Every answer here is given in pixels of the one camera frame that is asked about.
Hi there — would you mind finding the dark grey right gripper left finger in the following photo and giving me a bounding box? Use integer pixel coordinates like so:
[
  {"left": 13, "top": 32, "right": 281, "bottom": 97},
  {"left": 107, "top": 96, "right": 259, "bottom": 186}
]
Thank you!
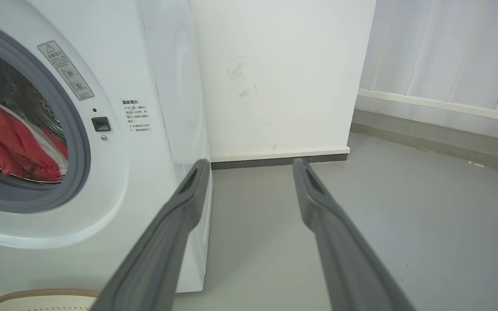
[{"left": 90, "top": 159, "right": 212, "bottom": 311}]

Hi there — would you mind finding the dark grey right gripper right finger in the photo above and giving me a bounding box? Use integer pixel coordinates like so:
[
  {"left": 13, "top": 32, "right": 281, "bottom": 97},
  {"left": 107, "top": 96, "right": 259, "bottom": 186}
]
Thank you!
[{"left": 292, "top": 158, "right": 416, "bottom": 311}]

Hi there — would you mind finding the white front-loading washing machine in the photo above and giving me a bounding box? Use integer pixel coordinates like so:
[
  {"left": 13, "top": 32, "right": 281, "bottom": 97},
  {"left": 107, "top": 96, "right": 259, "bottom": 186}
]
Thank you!
[{"left": 0, "top": 0, "right": 213, "bottom": 300}]

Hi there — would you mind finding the white laundry basket woven rim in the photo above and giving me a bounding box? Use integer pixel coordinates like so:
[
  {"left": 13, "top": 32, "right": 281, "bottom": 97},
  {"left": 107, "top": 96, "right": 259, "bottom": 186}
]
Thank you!
[{"left": 0, "top": 289, "right": 101, "bottom": 311}]

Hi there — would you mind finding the red garment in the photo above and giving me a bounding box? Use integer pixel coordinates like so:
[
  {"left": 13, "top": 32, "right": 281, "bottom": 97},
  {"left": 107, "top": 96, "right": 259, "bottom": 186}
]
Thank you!
[{"left": 0, "top": 92, "right": 69, "bottom": 182}]

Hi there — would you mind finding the white slatted partition panel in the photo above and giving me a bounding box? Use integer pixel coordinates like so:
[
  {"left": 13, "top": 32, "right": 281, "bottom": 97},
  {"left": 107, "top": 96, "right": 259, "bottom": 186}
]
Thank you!
[{"left": 354, "top": 0, "right": 498, "bottom": 144}]

